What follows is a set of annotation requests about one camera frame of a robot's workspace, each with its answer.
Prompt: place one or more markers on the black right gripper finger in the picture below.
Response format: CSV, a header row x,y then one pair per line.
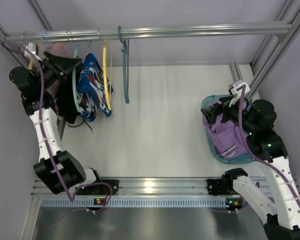
x,y
225,100
210,114

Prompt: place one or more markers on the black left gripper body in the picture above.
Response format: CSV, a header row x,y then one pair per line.
x,y
51,69

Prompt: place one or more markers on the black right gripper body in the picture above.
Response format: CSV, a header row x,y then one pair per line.
x,y
220,110

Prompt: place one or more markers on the mint green plastic hanger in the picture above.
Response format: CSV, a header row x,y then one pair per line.
x,y
75,85

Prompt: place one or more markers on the blue red white patterned trousers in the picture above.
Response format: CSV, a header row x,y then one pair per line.
x,y
91,90

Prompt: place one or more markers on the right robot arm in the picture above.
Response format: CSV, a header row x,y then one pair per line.
x,y
245,131

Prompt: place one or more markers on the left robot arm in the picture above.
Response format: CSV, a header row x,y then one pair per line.
x,y
57,168

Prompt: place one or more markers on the yellow plastic hanger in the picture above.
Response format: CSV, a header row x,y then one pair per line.
x,y
107,83
30,65

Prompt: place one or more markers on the teal plastic hanger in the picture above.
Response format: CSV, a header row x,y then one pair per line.
x,y
125,64

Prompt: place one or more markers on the pink garment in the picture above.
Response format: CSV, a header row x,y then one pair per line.
x,y
52,90

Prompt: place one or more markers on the purple garment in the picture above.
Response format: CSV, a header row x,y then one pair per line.
x,y
227,137

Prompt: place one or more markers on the teal plastic basket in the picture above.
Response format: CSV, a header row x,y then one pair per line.
x,y
215,150

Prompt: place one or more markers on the black garment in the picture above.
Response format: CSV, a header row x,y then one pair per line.
x,y
65,105

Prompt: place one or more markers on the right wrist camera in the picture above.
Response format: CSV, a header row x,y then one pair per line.
x,y
235,90

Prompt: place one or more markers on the light blue wire hanger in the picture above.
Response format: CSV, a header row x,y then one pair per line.
x,y
46,37

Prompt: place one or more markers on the aluminium frame post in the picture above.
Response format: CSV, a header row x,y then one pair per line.
x,y
270,51

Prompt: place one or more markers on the aluminium hanging rail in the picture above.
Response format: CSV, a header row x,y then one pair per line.
x,y
252,28

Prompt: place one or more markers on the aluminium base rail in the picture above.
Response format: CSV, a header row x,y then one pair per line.
x,y
156,186

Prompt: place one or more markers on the slotted cable duct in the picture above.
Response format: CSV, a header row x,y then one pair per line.
x,y
142,202

